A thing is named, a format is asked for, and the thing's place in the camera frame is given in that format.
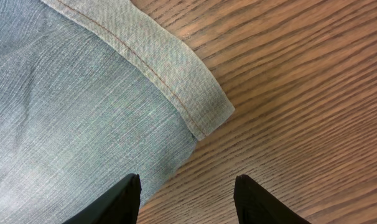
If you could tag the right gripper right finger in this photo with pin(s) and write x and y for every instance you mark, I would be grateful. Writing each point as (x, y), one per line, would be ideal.
(255, 205)

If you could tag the light blue denim jeans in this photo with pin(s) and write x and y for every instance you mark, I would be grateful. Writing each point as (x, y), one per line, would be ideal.
(92, 92)

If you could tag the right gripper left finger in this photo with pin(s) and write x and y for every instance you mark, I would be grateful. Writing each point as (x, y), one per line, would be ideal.
(118, 205)

